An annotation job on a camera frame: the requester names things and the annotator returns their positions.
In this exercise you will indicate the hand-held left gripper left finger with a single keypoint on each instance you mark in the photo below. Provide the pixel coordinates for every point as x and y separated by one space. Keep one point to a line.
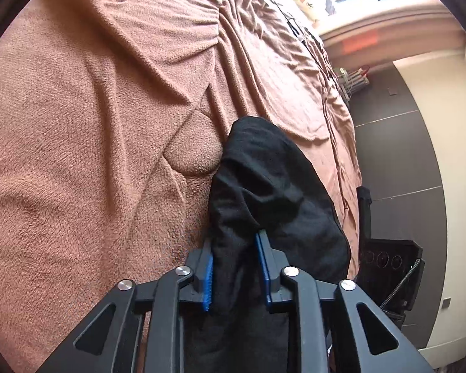
207 279

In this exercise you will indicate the black pants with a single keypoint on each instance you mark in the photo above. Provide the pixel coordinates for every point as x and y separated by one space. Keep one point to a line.
272 186

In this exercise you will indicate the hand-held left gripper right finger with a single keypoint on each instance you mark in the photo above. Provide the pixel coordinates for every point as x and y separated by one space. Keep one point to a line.
262 268

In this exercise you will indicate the brown fleece blanket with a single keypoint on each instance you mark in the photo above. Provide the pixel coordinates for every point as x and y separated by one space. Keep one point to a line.
101 124

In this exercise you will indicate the wall outlet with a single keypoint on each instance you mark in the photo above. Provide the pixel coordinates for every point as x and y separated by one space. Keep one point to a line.
447 303

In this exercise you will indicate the white rack with red items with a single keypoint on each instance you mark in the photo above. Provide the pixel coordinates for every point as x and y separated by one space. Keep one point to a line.
353 77

